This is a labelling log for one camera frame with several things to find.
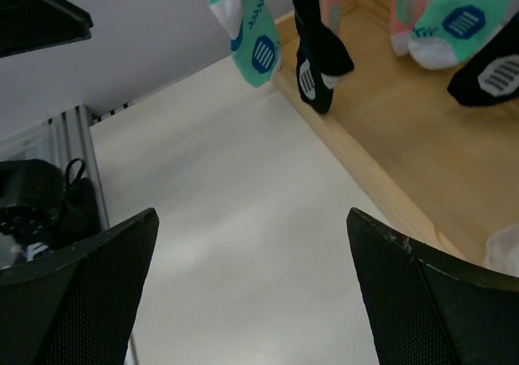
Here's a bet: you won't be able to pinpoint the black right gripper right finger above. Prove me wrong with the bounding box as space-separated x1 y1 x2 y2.
346 208 518 364

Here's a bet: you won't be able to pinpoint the black monitor corner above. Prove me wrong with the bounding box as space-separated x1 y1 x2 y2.
1 0 93 58

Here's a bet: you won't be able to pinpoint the pink sock green patches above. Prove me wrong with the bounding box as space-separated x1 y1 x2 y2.
320 0 341 36

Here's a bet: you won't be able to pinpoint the white plastic bag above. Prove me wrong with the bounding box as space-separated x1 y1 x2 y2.
483 224 519 277

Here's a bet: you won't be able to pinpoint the aluminium rail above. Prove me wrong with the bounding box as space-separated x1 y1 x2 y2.
1 105 109 230

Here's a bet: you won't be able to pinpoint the black sock white hexagon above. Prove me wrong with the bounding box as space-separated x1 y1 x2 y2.
292 0 354 114

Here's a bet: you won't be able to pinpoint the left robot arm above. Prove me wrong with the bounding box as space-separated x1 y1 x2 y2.
1 160 159 364

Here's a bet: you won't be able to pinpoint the mint green sock blue hexagon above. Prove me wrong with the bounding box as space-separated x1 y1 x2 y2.
208 0 281 88

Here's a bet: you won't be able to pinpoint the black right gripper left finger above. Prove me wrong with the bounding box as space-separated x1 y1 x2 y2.
1 208 159 364

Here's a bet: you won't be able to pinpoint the wooden rack base tray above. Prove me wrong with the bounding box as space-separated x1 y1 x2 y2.
274 0 518 264

